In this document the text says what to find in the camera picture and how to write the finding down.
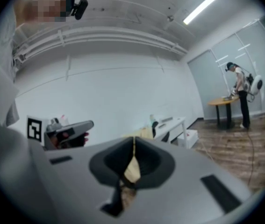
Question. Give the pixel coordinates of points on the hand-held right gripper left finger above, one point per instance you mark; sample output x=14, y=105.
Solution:
x=104, y=169

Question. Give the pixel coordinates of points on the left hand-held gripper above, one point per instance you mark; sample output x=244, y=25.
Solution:
x=76, y=126

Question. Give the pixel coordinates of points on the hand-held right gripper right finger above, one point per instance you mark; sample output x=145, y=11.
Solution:
x=155, y=169

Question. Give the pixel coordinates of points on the beige clothing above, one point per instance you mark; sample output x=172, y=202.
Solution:
x=132, y=171

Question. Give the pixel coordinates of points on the black office chair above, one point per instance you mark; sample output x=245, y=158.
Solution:
x=155, y=128

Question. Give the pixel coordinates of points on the person's left hand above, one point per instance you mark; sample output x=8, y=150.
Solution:
x=86, y=139

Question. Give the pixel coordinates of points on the white desk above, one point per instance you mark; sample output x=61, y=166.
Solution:
x=172, y=126

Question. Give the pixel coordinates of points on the white box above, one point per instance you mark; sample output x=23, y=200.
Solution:
x=189, y=137

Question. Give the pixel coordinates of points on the teal and white bottle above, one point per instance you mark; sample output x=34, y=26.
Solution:
x=152, y=120

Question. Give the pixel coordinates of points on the grey bar on desk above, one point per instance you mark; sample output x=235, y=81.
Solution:
x=166, y=119

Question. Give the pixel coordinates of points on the white ceiling pipes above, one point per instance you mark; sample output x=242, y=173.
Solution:
x=99, y=37

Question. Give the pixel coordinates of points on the round wooden table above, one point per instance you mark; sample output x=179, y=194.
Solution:
x=223, y=101

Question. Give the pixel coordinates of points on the person's grey shirt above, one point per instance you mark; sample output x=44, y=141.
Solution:
x=3, y=62

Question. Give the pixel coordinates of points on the frosted glass partition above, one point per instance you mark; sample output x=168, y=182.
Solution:
x=235, y=78

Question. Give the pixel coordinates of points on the white backpack device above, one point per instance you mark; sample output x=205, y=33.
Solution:
x=256, y=84

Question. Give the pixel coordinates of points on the long ceiling light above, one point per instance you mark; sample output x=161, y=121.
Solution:
x=200, y=8

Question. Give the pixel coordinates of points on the black head-mounted camera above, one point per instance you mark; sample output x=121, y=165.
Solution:
x=80, y=8

